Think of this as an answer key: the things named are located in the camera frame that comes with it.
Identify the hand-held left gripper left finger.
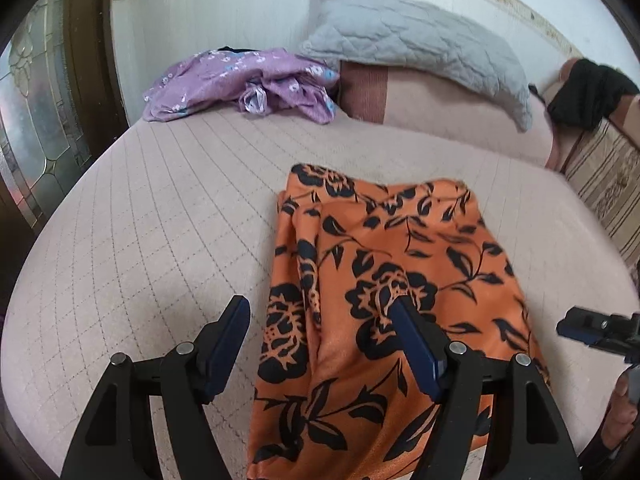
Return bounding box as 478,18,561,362
59,295,251,480

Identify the black cloth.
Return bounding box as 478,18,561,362
546,58,640,132

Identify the orange black floral garment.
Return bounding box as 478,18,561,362
246,162,552,480

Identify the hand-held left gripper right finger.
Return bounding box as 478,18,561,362
390,295,584,480

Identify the wooden door with leaded glass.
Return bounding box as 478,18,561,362
0,0,132,311

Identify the grey quilted pillow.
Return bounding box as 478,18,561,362
299,0,535,133

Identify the pink bolster pillow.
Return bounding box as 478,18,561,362
337,60,568,171

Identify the person's right hand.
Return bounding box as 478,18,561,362
600,374,640,457

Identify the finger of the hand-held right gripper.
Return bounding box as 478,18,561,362
556,306,640,364

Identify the purple floral garment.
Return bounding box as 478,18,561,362
142,47,341,126

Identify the pink quilted bed cover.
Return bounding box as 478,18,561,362
0,109,640,480

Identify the beige patterned headboard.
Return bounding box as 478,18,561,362
545,57,640,271

